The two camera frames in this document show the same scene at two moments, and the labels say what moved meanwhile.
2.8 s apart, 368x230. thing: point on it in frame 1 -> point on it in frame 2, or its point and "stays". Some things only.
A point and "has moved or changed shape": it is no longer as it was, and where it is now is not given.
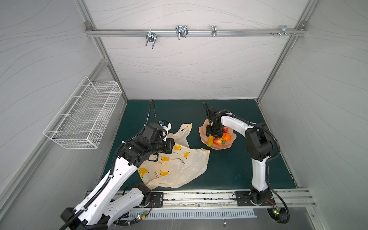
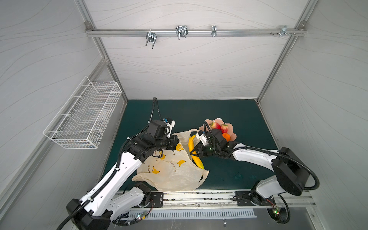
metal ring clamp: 214,30 stays
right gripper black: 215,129 -> 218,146
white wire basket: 83,117 stays
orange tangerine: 226,136 stays
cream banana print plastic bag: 180,169 has moved or changed shape
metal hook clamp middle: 181,31 stays
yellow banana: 211,140 has moved or changed shape
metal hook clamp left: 151,37 stays
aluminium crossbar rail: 196,32 stays
